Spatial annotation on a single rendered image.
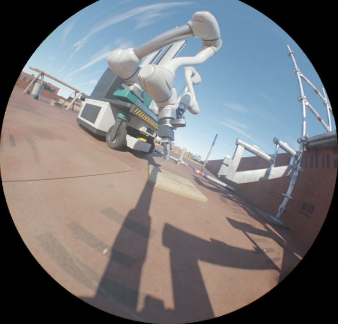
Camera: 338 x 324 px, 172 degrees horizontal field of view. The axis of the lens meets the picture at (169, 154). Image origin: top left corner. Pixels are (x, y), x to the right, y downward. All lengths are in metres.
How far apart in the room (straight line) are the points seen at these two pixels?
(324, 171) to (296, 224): 0.44
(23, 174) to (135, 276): 0.28
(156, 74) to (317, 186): 1.22
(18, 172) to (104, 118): 0.71
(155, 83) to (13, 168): 0.48
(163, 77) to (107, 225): 0.45
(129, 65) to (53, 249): 0.84
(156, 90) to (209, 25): 0.54
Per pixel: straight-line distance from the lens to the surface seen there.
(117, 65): 0.82
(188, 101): 1.10
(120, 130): 0.79
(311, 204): 1.10
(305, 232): 1.07
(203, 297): 0.21
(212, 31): 0.81
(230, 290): 0.25
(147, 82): 0.42
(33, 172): 0.32
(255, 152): 0.83
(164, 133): 0.47
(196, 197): 0.55
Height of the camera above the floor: 0.17
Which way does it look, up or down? 3 degrees down
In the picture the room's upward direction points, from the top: 24 degrees clockwise
